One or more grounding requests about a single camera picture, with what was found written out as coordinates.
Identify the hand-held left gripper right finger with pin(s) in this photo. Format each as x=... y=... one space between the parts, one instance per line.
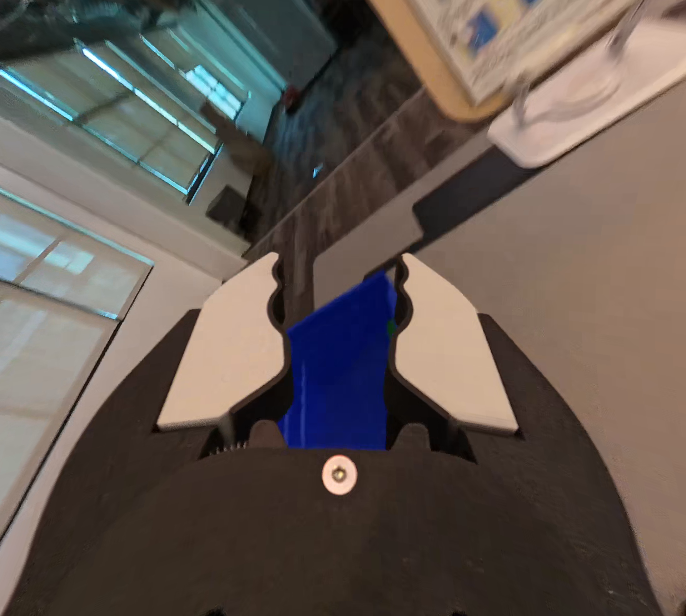
x=450 y=359

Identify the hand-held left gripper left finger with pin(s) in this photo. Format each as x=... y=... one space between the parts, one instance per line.
x=225 y=353

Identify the blue plastic bin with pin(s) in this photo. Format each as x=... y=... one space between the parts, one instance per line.
x=337 y=369

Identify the dark low cabinet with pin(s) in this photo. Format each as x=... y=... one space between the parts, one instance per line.
x=228 y=209

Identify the large grid window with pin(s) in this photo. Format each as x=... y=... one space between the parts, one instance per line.
x=53 y=332

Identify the red floor blower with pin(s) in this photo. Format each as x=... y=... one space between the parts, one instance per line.
x=292 y=97

